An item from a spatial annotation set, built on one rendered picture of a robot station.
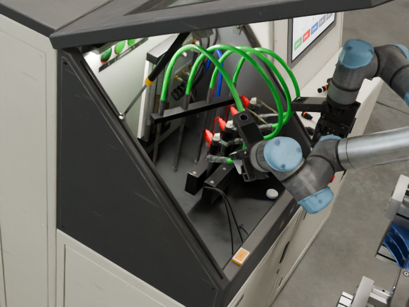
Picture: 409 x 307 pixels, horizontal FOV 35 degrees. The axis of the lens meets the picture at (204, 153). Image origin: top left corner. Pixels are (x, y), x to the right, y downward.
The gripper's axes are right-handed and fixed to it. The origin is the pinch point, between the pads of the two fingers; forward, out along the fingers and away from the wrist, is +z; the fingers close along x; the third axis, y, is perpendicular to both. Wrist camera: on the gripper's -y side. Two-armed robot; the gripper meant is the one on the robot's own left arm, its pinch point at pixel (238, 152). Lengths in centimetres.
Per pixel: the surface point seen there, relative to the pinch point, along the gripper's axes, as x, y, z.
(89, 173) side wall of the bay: -38.7, -7.3, 11.9
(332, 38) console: 73, -28, 73
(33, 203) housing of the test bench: -56, -4, 40
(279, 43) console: 36, -29, 35
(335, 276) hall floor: 61, 76, 120
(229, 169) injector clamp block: 4.2, 5.4, 30.4
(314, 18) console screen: 58, -35, 51
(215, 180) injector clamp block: -2.1, 7.0, 26.9
